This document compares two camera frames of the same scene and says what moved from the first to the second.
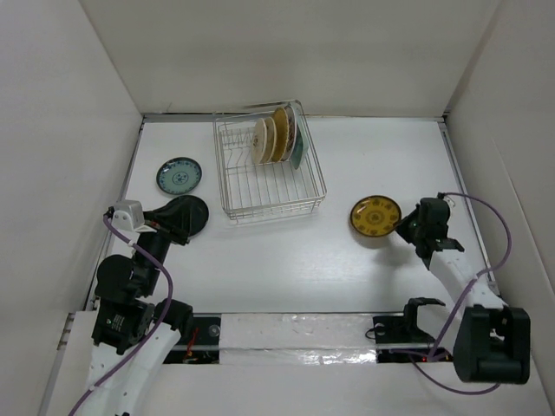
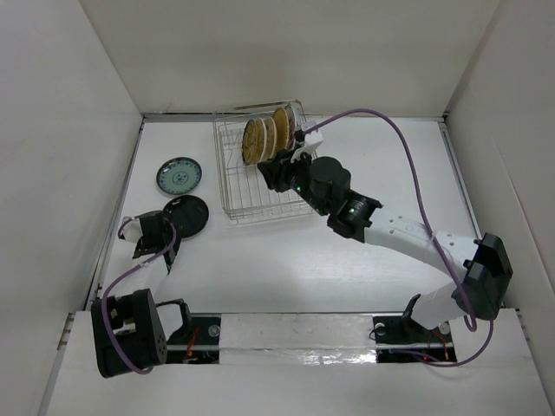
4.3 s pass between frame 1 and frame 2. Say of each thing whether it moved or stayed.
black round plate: stayed
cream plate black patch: stayed
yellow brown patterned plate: moved
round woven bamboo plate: stayed
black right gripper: moved
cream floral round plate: stayed
